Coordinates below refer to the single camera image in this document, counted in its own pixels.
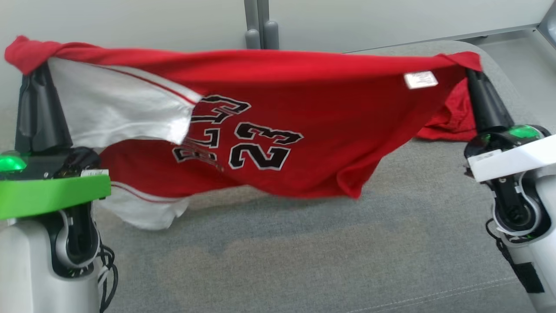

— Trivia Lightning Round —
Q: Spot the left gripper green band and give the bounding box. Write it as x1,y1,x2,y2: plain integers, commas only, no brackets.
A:
0,62,112,220

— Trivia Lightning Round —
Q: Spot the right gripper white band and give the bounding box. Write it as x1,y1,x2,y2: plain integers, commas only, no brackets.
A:
463,67,556,183

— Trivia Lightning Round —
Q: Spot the red shorts white stripe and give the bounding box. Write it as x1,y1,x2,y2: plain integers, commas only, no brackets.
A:
413,78,478,142

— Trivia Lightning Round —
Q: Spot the red white jersey shirt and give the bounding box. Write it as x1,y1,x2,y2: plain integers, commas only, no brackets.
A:
4,36,483,230

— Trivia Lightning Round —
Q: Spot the grey metal frame rail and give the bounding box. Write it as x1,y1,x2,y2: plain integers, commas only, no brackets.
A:
471,2,556,44

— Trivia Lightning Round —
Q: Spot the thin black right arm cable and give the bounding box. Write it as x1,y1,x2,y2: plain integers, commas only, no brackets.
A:
486,217,546,294

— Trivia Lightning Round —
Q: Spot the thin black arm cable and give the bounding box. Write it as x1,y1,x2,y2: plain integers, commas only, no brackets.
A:
486,217,546,294
96,243,119,313

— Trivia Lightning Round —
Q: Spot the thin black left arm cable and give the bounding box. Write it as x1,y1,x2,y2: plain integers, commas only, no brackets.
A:
96,243,119,313

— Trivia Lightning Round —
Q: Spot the grey double partition post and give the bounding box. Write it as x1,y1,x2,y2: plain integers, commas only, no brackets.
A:
244,0,279,50

